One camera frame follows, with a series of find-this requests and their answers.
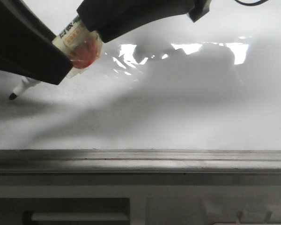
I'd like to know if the black cable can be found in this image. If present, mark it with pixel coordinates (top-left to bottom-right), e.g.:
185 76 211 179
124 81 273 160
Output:
235 0 269 6

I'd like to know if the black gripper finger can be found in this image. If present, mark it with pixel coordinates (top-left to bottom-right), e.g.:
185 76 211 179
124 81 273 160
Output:
77 0 211 43
0 0 73 85

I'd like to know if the black white whiteboard marker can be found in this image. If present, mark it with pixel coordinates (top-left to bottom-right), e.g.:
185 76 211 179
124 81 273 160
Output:
8 14 103 101

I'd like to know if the white whiteboard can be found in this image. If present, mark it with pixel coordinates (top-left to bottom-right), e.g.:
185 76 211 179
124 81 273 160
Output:
0 0 281 173

